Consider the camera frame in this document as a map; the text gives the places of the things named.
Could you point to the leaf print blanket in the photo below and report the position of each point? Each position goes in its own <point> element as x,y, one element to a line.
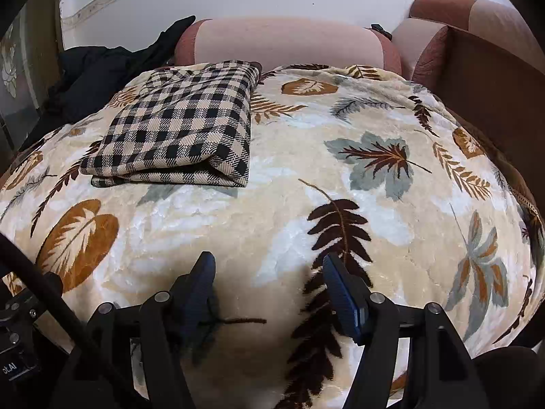
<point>298,179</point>

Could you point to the black garment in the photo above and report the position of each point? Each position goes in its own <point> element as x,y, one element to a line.
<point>102,72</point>

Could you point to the pink bolster cushion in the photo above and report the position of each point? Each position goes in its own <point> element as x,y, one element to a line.
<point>289,42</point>

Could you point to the pink and brown sofa armrest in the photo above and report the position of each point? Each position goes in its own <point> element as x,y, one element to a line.
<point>460,25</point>

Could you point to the flower etched glass door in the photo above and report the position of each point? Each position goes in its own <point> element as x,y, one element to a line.
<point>17,72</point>

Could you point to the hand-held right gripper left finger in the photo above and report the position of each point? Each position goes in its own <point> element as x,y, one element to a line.
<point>199,292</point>

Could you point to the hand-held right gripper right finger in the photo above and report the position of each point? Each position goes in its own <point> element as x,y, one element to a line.
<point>340,298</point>

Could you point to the small black object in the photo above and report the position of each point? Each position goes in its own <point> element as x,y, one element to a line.
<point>381,30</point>

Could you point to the checked coat with brown collar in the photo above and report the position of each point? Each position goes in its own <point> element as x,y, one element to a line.
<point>183,132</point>

